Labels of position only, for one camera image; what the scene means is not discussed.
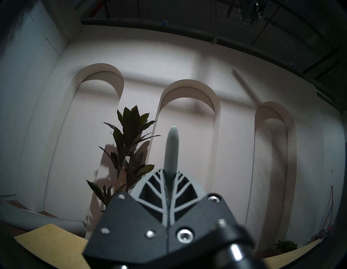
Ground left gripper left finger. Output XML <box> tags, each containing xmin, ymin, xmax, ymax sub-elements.
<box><xmin>83</xmin><ymin>169</ymin><xmax>169</xmax><ymax>269</ymax></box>

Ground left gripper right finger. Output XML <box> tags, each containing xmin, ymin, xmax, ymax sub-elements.
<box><xmin>168</xmin><ymin>170</ymin><xmax>255</xmax><ymax>255</ymax></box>

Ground grey handled table knife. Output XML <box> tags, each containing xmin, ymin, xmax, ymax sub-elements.
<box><xmin>163</xmin><ymin>126</ymin><xmax>180</xmax><ymax>201</ymax></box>

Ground bushy small potted plant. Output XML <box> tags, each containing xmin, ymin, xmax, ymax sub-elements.
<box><xmin>274</xmin><ymin>240</ymin><xmax>298</xmax><ymax>253</ymax></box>

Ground tall potted plant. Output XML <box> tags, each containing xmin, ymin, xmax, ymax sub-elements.
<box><xmin>86</xmin><ymin>106</ymin><xmax>162</xmax><ymax>212</ymax></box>

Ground red handled broom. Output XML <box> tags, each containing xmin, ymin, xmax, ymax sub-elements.
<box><xmin>321</xmin><ymin>186</ymin><xmax>335</xmax><ymax>231</ymax></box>

